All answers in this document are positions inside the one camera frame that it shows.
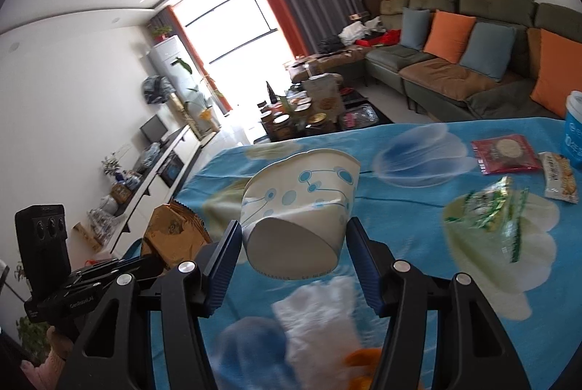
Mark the pile of white clothes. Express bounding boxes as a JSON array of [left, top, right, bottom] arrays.
[[339, 17, 383, 46]]

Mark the tall plant in yellow pot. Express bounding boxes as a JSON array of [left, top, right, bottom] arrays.
[[170, 56, 224, 135]]

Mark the group of snack jars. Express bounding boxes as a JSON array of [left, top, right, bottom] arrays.
[[258, 92, 343, 142]]

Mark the white biscuit packet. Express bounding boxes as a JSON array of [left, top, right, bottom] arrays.
[[538, 152, 579, 205]]

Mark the white crumpled tissue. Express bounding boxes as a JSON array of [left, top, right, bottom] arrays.
[[272, 278, 365, 378]]

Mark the red snack packet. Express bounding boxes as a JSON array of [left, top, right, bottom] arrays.
[[470, 134, 545, 177]]

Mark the dark coffee table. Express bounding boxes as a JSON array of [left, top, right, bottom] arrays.
[[256, 72, 392, 146]]

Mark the white ceramic jar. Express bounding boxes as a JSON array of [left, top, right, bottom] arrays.
[[97, 194, 119, 216]]

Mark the small cardboard box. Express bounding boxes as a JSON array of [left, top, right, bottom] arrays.
[[72, 221, 103, 253]]

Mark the brown sofa seat pad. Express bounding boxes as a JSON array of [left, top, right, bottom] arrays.
[[399, 56, 534, 101]]

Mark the green sofa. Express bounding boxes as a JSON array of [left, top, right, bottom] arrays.
[[290, 0, 582, 124]]

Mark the tan paper bag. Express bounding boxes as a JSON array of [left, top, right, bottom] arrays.
[[302, 74, 344, 119]]

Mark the orange cushion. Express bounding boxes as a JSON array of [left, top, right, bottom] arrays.
[[529, 28, 582, 121], [422, 9, 477, 64]]

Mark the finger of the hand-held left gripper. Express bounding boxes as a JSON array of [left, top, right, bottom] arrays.
[[97, 265, 166, 294], [74, 255, 164, 280]]

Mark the person's left hand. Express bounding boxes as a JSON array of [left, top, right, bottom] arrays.
[[48, 324, 77, 368]]

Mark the clear green snack wrapper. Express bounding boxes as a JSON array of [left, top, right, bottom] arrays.
[[443, 175, 531, 265]]

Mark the clear plastic bag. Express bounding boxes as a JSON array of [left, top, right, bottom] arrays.
[[133, 144, 163, 171]]

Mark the fan with patterned cover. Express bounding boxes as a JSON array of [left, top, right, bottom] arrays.
[[141, 74, 176, 105]]

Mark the red cloth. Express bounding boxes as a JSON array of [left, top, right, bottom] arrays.
[[355, 31, 402, 48]]

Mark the green houseplant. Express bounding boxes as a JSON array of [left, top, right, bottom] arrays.
[[17, 314, 52, 362]]

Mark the clear glass ornament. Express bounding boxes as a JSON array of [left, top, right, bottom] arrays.
[[86, 208, 115, 246]]

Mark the blue white paper cup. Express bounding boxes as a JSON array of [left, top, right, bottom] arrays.
[[559, 90, 582, 171]]

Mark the orange peel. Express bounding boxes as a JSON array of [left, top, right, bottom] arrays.
[[343, 348, 388, 390]]

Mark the white TV cabinet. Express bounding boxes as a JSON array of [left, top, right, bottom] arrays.
[[73, 124, 203, 255]]

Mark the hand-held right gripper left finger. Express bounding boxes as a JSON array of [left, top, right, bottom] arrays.
[[57, 220, 243, 390]]

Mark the white standing air conditioner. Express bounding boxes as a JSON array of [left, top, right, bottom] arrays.
[[148, 35, 201, 133]]

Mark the white paper bowl blue print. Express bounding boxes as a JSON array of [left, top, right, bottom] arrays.
[[241, 148, 363, 281]]

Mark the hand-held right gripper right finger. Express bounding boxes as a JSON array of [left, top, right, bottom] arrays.
[[346, 217, 530, 390]]

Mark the brown snack wrapper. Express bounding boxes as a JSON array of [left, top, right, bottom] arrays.
[[141, 200, 214, 273]]

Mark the large window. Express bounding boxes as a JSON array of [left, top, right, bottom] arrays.
[[175, 0, 302, 142]]

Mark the blue-grey cushion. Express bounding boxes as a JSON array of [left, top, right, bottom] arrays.
[[400, 7, 432, 51], [459, 21, 518, 82]]

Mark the black monitor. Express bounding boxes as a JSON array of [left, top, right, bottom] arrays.
[[139, 114, 168, 144]]

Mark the blue floral tablecloth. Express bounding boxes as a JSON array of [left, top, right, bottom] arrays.
[[120, 117, 582, 390]]

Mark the small plant in blue vase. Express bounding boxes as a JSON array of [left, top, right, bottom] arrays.
[[100, 153, 126, 182]]

